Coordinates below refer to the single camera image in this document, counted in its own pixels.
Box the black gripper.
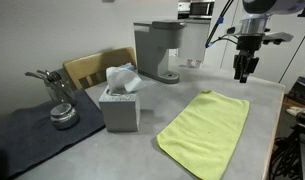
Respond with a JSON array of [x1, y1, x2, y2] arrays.
[[233, 36, 262, 83]]

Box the yellow microfiber cloth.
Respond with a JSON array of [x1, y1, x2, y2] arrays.
[[156, 90, 250, 180]]

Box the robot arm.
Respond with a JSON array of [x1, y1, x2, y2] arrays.
[[226, 0, 305, 83]]

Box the lower coffee pod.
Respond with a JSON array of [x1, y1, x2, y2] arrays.
[[195, 60, 203, 68]]

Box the coffee pod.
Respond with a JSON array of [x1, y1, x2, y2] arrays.
[[195, 60, 203, 68], [186, 59, 193, 67]]

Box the upper coffee pod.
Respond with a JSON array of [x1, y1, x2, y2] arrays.
[[186, 59, 193, 67]]

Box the microwave oven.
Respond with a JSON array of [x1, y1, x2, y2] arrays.
[[189, 0, 215, 18]]

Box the grey single-serve coffee maker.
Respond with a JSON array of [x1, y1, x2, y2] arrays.
[[134, 20, 185, 84]]

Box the grey tissue box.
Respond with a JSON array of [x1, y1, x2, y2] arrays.
[[99, 64, 146, 132]]

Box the wooden chair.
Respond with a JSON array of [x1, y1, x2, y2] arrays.
[[63, 47, 136, 89]]

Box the glass jar lid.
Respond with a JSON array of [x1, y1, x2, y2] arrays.
[[50, 103, 79, 130]]

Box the dark grey placemat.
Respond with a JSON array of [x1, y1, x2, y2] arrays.
[[0, 90, 105, 179]]

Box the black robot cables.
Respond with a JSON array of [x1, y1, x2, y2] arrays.
[[204, 0, 241, 49]]

